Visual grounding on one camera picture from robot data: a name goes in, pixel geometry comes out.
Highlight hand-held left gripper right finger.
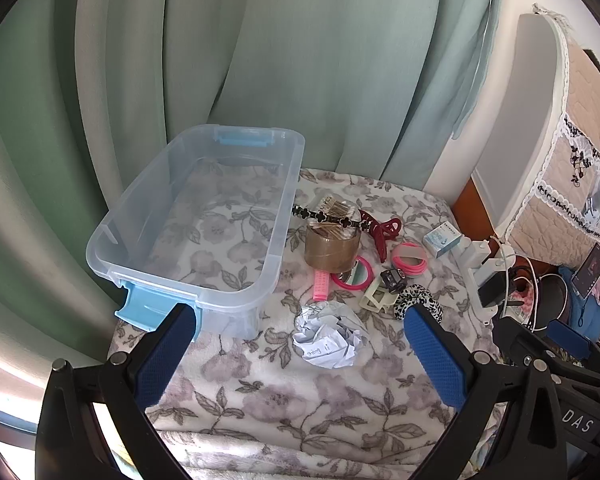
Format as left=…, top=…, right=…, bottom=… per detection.
left=404, top=302, right=566, bottom=480

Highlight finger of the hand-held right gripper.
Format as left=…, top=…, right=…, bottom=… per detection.
left=492, top=315, right=556, bottom=381
left=547, top=319, right=600, bottom=386

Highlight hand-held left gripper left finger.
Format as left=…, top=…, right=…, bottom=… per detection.
left=34, top=302, right=199, bottom=480

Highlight leopard print scrunchie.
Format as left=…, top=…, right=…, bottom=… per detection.
left=394, top=284, right=443, bottom=323

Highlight cream hair claw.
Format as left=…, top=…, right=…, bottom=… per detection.
left=357, top=275, right=406, bottom=313

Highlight black toy car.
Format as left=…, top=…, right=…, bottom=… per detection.
left=378, top=268, right=407, bottom=293

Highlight pink hair tie bundle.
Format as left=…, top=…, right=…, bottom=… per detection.
left=391, top=242, right=429, bottom=277

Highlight clear plastic container blue latches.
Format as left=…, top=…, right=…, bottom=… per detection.
left=86, top=124, right=306, bottom=343

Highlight white paper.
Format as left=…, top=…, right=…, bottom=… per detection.
left=292, top=301, right=371, bottom=371

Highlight black clover hair clip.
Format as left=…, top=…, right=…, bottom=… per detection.
left=291, top=204, right=363, bottom=233

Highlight blue cloth bag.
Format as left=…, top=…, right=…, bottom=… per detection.
left=557, top=266, right=600, bottom=348

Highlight dark round pot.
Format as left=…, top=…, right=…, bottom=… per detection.
left=510, top=265, right=571, bottom=333

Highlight black power adapter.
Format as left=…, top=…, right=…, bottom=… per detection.
left=477, top=272, right=507, bottom=308

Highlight white power strip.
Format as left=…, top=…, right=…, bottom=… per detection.
left=459, top=239, right=516, bottom=323

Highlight black smartphone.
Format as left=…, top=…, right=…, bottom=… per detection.
left=572, top=245, right=600, bottom=298

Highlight white charger plug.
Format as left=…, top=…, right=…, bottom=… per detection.
left=467, top=240, right=492, bottom=269

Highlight pink round mirror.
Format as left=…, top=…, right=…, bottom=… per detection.
left=330, top=255, right=376, bottom=292

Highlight small blue white box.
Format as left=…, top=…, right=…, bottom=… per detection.
left=422, top=221, right=463, bottom=259

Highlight grey floral blanket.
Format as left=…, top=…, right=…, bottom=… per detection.
left=107, top=167, right=506, bottom=480

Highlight red hair claw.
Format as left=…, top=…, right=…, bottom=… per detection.
left=357, top=208, right=402, bottom=263

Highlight pink hair roller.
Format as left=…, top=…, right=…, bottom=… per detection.
left=312, top=267, right=331, bottom=302

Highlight brown tape roll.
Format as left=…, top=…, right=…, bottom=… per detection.
left=304, top=224, right=362, bottom=270

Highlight bright window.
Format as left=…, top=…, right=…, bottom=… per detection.
left=0, top=387, right=38, bottom=461

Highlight cotton swab bag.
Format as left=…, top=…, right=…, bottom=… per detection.
left=307, top=194, right=362, bottom=240

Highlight beige quilted lace cover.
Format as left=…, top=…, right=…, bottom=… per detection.
left=502, top=2, right=600, bottom=266

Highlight pale green curtain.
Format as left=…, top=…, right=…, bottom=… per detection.
left=0, top=0, right=511, bottom=361

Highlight white charger cable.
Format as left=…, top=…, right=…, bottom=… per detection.
left=490, top=234, right=556, bottom=333

